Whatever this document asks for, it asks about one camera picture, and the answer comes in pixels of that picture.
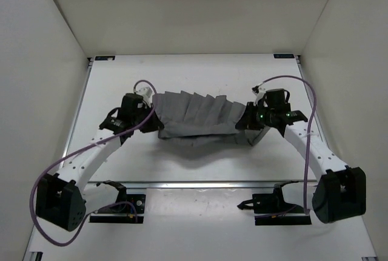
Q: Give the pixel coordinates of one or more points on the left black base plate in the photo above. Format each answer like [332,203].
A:
[123,214]

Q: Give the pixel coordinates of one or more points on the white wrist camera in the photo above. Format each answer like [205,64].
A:
[146,93]
[259,93]

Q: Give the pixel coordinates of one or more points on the right blue table label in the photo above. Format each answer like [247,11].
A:
[283,56]

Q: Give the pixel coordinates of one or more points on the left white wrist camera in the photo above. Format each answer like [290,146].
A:
[146,93]

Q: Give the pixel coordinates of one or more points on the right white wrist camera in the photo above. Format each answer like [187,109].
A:
[259,93]

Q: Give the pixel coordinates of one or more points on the aluminium front table rail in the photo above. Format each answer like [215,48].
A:
[200,184]

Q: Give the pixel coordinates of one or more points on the aluminium left table rail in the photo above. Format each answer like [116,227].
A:
[78,108]

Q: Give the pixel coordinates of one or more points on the grey pleated skirt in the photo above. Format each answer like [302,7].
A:
[195,120]

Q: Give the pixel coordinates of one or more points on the aluminium table rail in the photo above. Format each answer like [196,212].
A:
[316,125]
[78,108]
[200,184]

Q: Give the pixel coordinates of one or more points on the blue table label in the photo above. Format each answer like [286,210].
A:
[283,56]
[104,58]

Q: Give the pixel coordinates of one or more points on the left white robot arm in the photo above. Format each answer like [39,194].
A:
[66,197]

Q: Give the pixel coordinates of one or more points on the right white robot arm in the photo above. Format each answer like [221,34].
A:
[341,190]

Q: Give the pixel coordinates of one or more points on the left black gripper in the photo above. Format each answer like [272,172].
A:
[156,122]

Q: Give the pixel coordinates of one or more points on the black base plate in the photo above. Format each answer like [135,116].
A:
[271,209]
[123,214]

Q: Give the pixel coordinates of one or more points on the aluminium right table rail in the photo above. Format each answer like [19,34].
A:
[316,125]

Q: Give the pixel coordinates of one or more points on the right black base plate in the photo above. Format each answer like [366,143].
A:
[271,209]

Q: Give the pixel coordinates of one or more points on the left blue table label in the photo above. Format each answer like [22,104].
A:
[104,58]

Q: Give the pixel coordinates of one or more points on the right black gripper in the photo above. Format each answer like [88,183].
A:
[247,121]

